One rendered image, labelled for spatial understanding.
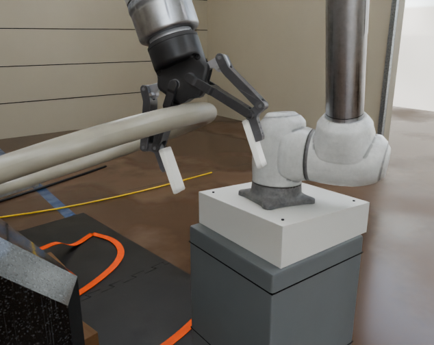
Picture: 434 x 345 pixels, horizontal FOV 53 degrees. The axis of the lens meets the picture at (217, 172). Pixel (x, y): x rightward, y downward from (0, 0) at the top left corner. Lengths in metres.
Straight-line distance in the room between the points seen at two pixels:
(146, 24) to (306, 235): 0.81
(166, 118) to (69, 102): 6.56
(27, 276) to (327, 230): 0.91
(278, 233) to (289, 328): 0.30
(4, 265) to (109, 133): 0.97
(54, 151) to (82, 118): 6.69
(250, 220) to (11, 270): 0.72
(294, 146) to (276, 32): 5.68
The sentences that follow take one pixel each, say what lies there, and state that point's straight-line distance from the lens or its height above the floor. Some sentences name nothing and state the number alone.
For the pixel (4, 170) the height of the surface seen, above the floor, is 1.26.
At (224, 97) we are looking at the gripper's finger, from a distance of 0.61.
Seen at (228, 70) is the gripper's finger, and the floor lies 1.36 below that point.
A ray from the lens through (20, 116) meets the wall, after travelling 6.93.
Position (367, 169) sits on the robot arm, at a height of 1.06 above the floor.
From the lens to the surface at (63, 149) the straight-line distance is 0.51.
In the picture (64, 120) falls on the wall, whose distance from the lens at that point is 7.11.
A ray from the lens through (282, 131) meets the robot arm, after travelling 1.27.
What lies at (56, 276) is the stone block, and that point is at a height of 0.65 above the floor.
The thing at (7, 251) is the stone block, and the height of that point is 0.79.
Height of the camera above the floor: 1.40
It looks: 17 degrees down
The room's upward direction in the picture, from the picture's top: straight up
